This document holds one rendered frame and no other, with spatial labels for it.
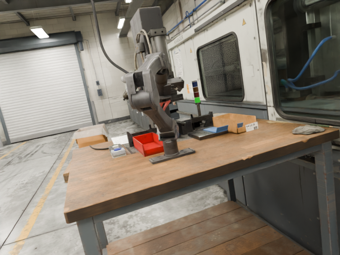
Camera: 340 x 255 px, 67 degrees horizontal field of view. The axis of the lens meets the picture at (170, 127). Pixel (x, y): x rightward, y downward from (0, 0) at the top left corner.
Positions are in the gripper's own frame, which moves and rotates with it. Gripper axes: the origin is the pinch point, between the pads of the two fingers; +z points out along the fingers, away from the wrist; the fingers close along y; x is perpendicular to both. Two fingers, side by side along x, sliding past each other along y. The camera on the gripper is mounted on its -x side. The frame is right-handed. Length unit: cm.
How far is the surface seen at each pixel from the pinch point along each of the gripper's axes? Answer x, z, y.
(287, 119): -68, 13, -16
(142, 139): 6.8, 26.0, 11.0
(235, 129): -35.9, 13.1, -12.9
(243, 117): -47.6, 14.2, -3.8
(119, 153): 22.2, 21.1, -0.2
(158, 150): 5.6, 15.1, -11.1
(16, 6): 130, 122, 784
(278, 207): -73, 78, -29
